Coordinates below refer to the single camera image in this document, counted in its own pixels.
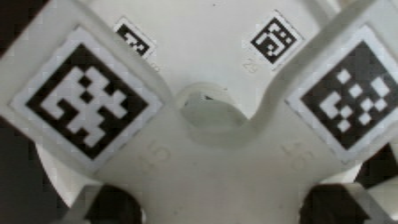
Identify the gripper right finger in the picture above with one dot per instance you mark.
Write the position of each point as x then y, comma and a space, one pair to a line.
341, 204

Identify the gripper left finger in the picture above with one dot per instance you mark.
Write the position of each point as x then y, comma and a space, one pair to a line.
106, 206

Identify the white cross-shaped table base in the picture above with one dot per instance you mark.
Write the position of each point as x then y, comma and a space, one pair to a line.
200, 185

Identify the white cylindrical table leg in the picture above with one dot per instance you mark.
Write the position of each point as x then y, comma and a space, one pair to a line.
209, 109

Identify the white round table top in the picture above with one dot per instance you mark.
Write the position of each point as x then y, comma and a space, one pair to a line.
294, 58

